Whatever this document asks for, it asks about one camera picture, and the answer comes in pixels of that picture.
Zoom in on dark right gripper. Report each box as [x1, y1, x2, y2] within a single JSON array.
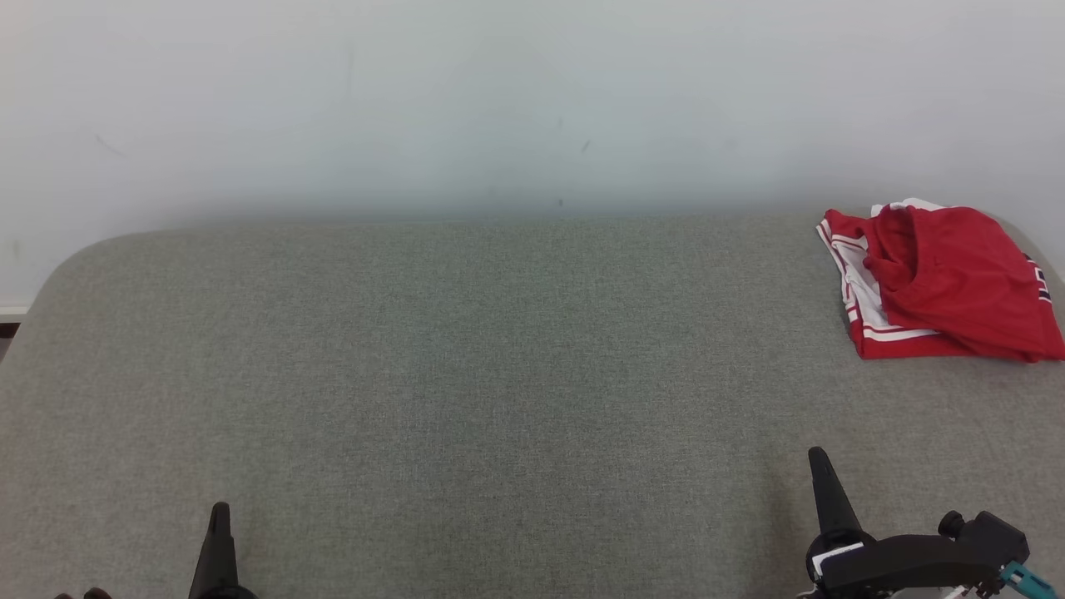
[[802, 446, 1033, 599]]

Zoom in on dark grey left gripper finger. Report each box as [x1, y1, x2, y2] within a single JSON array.
[[187, 501, 251, 599]]

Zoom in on red jersey with navy number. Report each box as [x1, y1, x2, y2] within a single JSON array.
[[815, 198, 1056, 361]]

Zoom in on red shorts with white stripe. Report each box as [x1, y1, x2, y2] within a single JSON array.
[[864, 204, 1065, 364]]

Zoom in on grey fabric sofa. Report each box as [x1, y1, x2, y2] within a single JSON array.
[[0, 212, 1065, 599]]

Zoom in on teal cable connector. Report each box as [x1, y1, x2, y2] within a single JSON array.
[[1001, 562, 1059, 599]]

